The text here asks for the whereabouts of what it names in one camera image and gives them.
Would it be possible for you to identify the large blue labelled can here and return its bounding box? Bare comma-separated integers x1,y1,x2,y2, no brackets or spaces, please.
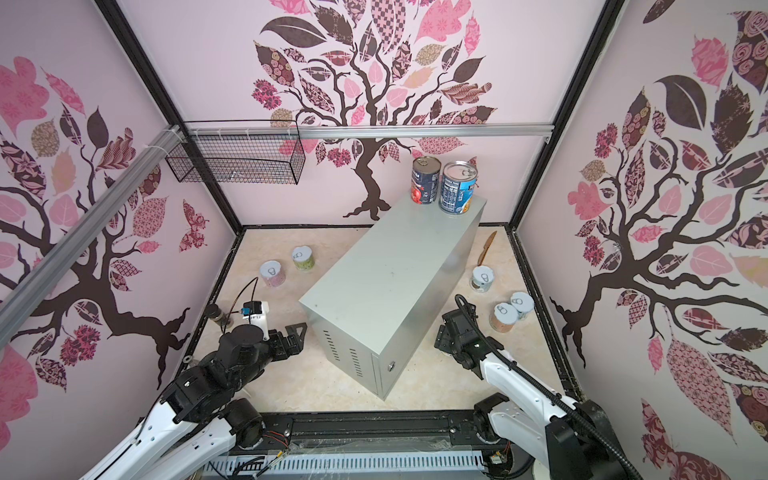
439,161,478,215

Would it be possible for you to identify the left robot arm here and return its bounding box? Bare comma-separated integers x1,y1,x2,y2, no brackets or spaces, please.
83,323,307,479

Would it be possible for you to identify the white vented cable duct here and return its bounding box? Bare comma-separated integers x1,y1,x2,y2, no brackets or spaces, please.
185,451,487,479

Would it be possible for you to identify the black wire basket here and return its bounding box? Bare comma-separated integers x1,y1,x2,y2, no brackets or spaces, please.
165,120,306,185

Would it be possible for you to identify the dark tomato can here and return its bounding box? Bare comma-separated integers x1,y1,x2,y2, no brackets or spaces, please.
411,156,442,205

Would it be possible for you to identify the orange labelled can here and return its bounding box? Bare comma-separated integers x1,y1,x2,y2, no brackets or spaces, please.
489,302,520,333

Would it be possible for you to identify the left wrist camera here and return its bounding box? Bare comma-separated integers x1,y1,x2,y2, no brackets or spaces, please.
240,300,269,340

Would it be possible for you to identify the aluminium rail back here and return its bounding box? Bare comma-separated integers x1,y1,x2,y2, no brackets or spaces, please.
187,123,554,140

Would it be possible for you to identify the white can far right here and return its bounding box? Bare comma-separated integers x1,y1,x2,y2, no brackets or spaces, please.
510,291,535,320

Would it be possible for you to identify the wooden handled knife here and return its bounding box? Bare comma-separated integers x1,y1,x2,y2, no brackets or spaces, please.
477,231,497,266

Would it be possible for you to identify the pink small can left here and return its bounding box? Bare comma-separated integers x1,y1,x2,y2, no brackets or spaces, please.
259,260,286,288

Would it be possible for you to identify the dark spice bottle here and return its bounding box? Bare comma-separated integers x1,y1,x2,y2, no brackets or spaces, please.
203,303,230,331

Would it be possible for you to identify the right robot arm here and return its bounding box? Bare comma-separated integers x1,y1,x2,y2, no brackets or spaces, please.
435,294,642,479

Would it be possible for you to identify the black base frame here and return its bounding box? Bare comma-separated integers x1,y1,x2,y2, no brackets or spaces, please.
215,407,551,479

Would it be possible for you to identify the white small can right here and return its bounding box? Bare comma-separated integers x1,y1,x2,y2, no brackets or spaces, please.
470,265,495,293

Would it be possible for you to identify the green labelled small can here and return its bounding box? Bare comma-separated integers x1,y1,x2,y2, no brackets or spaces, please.
291,245,315,271

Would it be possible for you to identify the aluminium rail left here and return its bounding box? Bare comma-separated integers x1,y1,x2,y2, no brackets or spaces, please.
1,125,182,345

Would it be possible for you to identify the grey metal cabinet box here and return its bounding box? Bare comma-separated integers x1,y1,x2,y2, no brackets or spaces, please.
299,197,486,399

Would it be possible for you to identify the aluminium rail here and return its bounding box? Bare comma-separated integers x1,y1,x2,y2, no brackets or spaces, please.
1,125,182,345
187,123,554,140

